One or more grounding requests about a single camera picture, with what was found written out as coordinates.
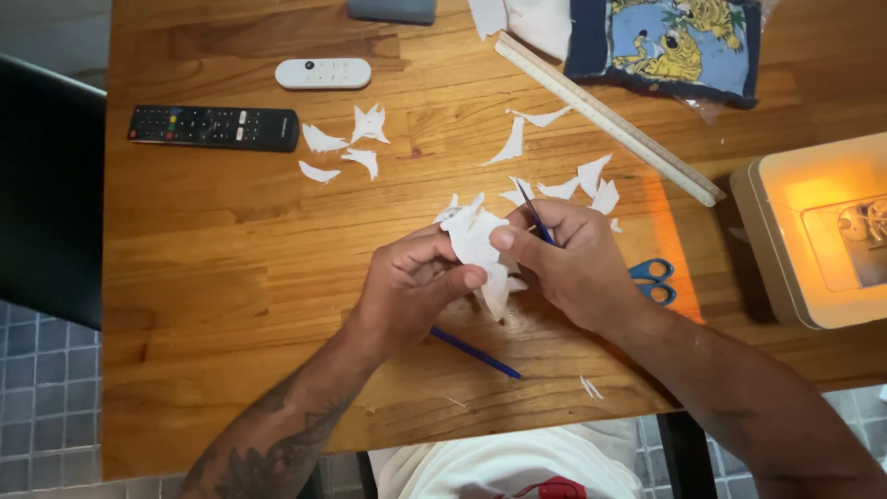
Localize blue tiger print fabric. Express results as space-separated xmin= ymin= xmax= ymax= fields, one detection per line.
xmin=563 ymin=0 xmax=763 ymax=110

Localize black chair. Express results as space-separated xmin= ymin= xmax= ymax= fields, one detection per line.
xmin=0 ymin=54 xmax=106 ymax=331

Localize white remote control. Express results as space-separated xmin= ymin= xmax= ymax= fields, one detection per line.
xmin=274 ymin=57 xmax=373 ymax=91

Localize person's right hand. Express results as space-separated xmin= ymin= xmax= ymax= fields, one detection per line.
xmin=489 ymin=200 xmax=651 ymax=342

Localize grey case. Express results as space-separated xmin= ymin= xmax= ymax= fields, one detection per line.
xmin=346 ymin=0 xmax=438 ymax=26

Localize person's left hand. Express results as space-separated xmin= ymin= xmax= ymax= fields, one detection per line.
xmin=345 ymin=231 xmax=489 ymax=363

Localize person's white shorts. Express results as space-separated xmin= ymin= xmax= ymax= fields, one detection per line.
xmin=369 ymin=418 xmax=645 ymax=499

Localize thin blue pen tool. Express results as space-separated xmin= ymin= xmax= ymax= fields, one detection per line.
xmin=516 ymin=179 xmax=557 ymax=246

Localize cream sewing machine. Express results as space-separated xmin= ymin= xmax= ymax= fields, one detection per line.
xmin=729 ymin=132 xmax=887 ymax=331

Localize white cloth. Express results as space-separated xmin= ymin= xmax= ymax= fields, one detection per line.
xmin=467 ymin=0 xmax=573 ymax=62

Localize scatter of white offcuts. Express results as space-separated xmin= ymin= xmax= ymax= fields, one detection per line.
xmin=480 ymin=105 xmax=623 ymax=234

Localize red object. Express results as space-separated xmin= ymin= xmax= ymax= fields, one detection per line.
xmin=493 ymin=475 xmax=589 ymax=499

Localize white triangular scale ruler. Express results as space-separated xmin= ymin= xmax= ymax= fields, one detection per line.
xmin=494 ymin=30 xmax=726 ymax=208

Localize clear plastic bag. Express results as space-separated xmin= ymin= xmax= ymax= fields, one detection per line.
xmin=674 ymin=96 xmax=726 ymax=127

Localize black table leg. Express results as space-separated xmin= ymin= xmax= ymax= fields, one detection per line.
xmin=656 ymin=410 xmax=719 ymax=499

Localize white fabric scrap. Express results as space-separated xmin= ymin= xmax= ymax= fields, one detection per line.
xmin=340 ymin=148 xmax=380 ymax=183
xmin=301 ymin=122 xmax=349 ymax=154
xmin=350 ymin=103 xmax=391 ymax=146
xmin=298 ymin=160 xmax=342 ymax=184

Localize black remote control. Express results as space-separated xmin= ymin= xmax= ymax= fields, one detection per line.
xmin=127 ymin=104 xmax=301 ymax=153

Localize white cut fabric piece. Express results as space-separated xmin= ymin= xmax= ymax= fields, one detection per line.
xmin=433 ymin=193 xmax=531 ymax=323

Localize blue handled scissors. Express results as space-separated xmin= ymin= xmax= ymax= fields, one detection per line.
xmin=627 ymin=258 xmax=678 ymax=307

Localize blue pencil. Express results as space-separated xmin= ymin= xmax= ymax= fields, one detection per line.
xmin=429 ymin=326 xmax=524 ymax=381

